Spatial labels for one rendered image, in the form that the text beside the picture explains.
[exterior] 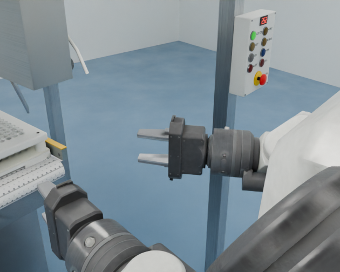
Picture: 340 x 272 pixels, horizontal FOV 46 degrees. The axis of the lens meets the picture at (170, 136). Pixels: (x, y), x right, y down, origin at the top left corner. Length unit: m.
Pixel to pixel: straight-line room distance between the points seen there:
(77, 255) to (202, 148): 0.31
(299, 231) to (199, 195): 2.24
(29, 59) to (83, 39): 3.99
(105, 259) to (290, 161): 0.26
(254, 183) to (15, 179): 0.56
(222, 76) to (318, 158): 1.14
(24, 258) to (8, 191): 0.35
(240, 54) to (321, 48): 3.02
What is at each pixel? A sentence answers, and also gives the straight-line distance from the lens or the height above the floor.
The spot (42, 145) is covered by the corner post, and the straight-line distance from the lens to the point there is 1.04.
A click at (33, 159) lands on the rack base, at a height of 0.90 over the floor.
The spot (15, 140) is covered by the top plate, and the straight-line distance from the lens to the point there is 1.02.
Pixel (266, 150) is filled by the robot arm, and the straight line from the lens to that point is 0.70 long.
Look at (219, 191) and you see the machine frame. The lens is 1.61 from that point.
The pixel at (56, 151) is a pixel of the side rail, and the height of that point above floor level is 0.91.
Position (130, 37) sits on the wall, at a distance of 5.21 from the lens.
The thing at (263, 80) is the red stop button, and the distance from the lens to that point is 1.41.
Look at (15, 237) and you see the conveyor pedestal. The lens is 1.22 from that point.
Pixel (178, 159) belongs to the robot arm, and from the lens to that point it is 0.73.
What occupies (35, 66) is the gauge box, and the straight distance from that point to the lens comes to 0.89.
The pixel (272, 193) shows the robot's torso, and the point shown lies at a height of 1.22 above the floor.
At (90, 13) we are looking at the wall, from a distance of 4.86.
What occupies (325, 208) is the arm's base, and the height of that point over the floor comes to 1.31.
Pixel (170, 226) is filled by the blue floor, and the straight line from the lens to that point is 2.17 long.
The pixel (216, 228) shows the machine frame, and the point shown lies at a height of 0.29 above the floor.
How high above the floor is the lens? 1.40
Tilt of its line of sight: 28 degrees down
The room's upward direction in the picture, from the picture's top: straight up
